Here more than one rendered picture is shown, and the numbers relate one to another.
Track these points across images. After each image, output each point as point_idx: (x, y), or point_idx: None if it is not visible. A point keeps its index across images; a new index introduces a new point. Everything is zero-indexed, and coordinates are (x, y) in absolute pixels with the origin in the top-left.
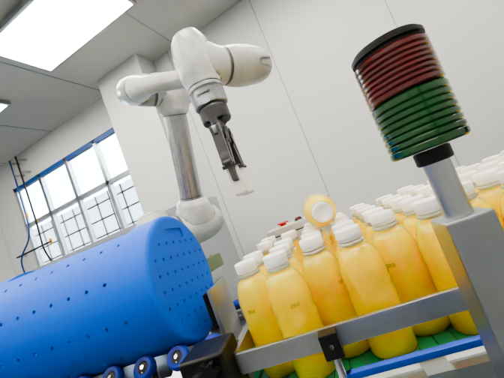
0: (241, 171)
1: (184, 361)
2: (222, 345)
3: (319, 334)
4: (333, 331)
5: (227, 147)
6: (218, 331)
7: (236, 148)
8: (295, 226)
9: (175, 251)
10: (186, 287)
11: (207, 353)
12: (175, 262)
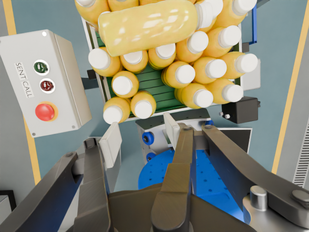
0: (110, 146)
1: (256, 118)
2: (251, 100)
3: (247, 50)
4: (247, 43)
5: (220, 141)
6: (157, 150)
7: (52, 187)
8: (68, 88)
9: (208, 182)
10: (199, 162)
11: (255, 106)
12: (211, 176)
